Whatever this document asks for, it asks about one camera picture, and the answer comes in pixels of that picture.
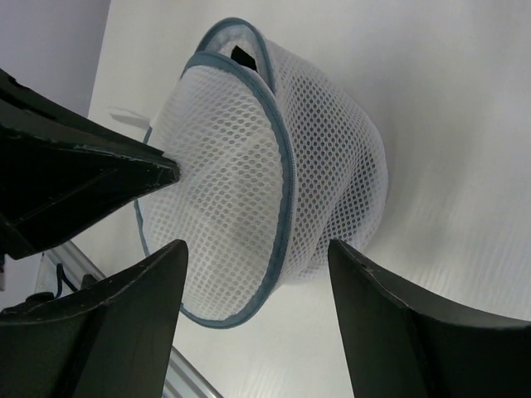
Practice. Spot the aluminium mounting rail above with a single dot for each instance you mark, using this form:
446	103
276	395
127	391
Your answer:
126	347

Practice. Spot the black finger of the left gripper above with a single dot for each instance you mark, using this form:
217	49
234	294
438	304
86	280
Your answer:
61	173

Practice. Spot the blue trimmed mesh laundry bag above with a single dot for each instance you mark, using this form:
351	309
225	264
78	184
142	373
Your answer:
274	164

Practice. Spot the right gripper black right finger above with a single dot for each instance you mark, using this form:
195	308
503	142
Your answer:
401	340

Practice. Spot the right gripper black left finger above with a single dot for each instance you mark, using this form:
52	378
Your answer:
37	344

